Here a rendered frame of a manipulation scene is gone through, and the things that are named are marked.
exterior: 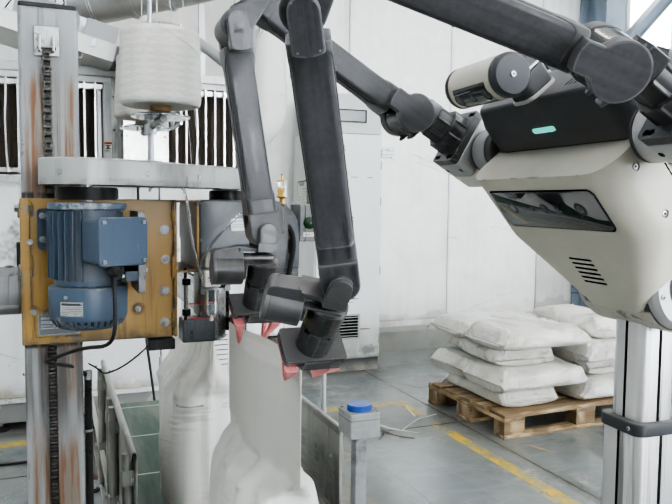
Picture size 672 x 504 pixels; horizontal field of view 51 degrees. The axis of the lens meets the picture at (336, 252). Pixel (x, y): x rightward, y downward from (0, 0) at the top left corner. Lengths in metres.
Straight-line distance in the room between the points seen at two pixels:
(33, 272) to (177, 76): 0.52
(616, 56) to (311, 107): 0.37
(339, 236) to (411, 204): 5.43
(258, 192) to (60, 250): 0.40
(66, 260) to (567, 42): 0.97
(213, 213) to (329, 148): 0.77
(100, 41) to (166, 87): 2.64
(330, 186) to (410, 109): 0.51
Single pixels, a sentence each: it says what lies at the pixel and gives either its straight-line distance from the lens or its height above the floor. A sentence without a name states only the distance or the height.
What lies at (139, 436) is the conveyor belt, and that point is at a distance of 3.07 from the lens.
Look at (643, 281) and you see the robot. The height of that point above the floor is 1.21.
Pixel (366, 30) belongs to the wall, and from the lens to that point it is 6.37.
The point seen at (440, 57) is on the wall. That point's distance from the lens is 6.66.
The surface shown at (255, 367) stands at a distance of 1.36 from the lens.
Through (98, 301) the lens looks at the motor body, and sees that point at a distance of 1.44.
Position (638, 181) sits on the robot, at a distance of 1.14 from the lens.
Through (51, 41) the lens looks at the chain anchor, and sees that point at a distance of 1.71.
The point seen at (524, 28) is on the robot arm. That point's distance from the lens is 0.91.
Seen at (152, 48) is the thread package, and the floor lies 1.63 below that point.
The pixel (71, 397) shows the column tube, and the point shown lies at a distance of 1.74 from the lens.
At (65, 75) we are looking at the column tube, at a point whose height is 1.61.
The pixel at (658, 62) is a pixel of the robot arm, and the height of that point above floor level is 1.51.
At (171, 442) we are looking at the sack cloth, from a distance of 2.07.
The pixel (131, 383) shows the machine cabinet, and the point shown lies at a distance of 4.51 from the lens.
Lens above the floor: 1.34
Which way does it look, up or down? 4 degrees down
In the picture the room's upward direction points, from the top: 1 degrees clockwise
